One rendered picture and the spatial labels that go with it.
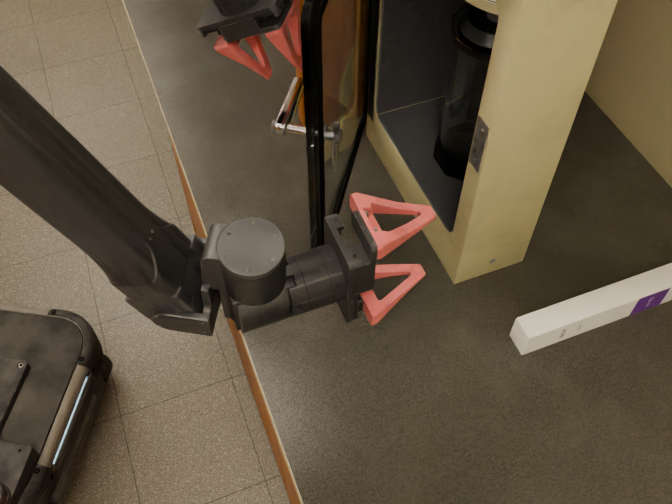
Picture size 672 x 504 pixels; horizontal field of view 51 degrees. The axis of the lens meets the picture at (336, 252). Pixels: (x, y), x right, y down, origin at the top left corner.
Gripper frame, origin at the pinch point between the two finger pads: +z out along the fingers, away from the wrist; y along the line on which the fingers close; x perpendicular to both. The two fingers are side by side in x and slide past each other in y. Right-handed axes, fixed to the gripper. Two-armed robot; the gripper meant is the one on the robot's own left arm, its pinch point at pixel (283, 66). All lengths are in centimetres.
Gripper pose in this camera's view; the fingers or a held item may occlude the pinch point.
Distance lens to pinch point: 84.2
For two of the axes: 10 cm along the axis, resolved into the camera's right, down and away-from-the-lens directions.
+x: -2.4, 7.9, -5.7
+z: 4.2, 6.1, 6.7
